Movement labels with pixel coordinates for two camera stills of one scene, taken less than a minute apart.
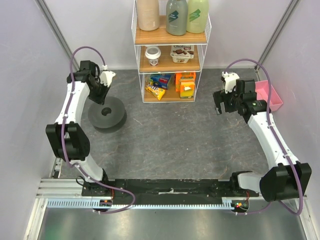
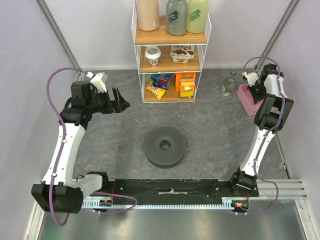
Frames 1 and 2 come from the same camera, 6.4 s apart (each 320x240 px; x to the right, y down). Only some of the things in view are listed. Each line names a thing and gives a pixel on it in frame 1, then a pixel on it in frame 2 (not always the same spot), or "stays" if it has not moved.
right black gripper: x=224 y=100 -> x=253 y=92
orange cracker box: x=177 y=79 stays
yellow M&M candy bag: x=157 y=92 stays
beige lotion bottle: x=148 y=14 stays
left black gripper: x=101 y=99 -> x=120 y=104
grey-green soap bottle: x=176 y=17 stays
